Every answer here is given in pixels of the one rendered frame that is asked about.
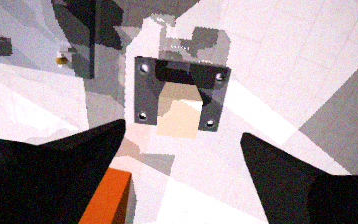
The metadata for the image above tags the black board with tan square handle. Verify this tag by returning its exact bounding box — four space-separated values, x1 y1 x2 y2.
133 57 232 139

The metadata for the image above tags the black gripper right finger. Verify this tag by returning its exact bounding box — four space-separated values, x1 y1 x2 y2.
240 132 358 224

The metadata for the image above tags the grey base plate with posts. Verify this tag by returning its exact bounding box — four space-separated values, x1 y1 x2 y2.
0 0 96 79

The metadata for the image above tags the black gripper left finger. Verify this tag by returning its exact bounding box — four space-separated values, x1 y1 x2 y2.
0 119 127 224

